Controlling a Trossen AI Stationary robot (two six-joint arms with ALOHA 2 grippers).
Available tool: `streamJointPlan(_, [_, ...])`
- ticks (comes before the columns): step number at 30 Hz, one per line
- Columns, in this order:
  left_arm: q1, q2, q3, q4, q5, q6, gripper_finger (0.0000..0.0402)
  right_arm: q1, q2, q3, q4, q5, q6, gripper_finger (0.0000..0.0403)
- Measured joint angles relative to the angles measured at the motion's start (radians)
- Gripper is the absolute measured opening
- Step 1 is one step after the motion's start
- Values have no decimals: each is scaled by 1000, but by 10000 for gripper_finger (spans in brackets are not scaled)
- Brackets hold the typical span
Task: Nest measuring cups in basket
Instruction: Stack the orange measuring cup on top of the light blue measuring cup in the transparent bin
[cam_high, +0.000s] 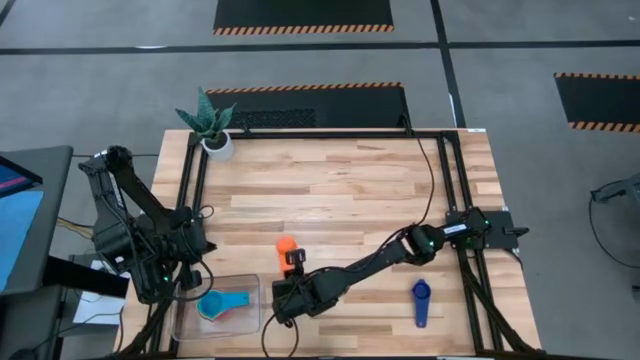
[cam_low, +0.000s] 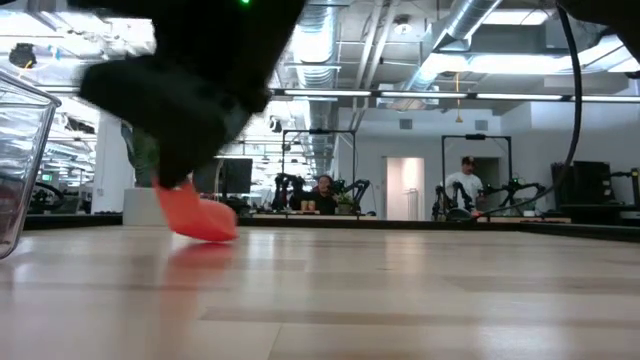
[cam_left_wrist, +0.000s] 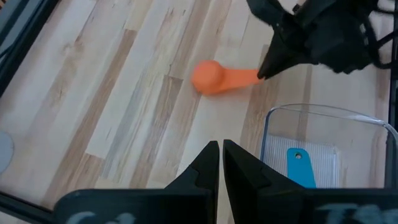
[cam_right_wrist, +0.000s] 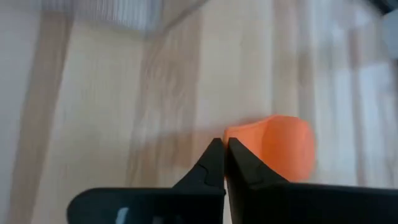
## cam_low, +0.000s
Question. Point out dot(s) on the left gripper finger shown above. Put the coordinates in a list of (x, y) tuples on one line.
[(175, 115)]

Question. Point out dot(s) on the orange measuring cup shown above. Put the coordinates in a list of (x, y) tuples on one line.
[(200, 217)]

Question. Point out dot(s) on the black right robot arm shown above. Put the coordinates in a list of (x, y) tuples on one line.
[(615, 20)]

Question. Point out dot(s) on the black background robot arm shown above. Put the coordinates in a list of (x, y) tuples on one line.
[(360, 187), (457, 195), (515, 189), (282, 192)]

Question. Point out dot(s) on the clear plastic basket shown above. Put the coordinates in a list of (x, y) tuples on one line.
[(20, 175)]

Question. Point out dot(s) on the black background monitor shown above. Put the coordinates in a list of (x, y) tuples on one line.
[(235, 175)]

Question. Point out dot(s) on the potted plant in white pot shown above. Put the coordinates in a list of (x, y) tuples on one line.
[(140, 207)]

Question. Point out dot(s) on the person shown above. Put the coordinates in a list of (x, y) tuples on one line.
[(467, 180), (325, 197)]

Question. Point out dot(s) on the ceiling light strip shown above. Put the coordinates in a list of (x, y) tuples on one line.
[(425, 95)]

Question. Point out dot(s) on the black equipment cabinet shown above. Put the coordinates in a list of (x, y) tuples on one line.
[(585, 185)]

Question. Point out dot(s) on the silver ventilation duct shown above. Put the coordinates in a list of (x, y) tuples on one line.
[(315, 50), (465, 20)]

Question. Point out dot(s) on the black background rig frame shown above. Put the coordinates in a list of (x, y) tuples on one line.
[(475, 136), (320, 131)]

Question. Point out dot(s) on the black metal table frame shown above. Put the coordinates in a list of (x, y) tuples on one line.
[(400, 224)]

